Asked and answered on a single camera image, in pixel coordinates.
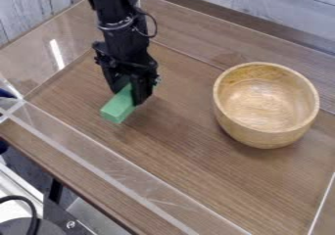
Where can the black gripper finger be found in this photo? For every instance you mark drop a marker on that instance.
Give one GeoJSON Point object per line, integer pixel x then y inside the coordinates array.
{"type": "Point", "coordinates": [142, 89]}
{"type": "Point", "coordinates": [117, 75]}

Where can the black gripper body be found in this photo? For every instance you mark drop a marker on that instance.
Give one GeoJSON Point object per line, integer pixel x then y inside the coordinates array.
{"type": "Point", "coordinates": [125, 46]}

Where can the green rectangular block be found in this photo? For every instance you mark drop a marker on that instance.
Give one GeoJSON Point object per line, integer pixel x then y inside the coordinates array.
{"type": "Point", "coordinates": [119, 107]}

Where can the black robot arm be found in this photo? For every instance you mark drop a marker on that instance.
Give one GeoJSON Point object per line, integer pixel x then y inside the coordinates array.
{"type": "Point", "coordinates": [118, 14]}

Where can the light wooden bowl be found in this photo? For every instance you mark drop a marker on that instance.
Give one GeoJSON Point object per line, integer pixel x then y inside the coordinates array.
{"type": "Point", "coordinates": [266, 104]}

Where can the black table leg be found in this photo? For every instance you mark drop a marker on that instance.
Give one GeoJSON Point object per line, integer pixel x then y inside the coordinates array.
{"type": "Point", "coordinates": [55, 191]}

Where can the clear acrylic corner bracket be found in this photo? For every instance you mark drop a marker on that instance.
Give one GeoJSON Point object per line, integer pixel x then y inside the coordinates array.
{"type": "Point", "coordinates": [139, 3]}

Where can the clear acrylic barrier wall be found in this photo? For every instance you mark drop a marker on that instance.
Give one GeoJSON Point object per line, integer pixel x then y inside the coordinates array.
{"type": "Point", "coordinates": [166, 173]}

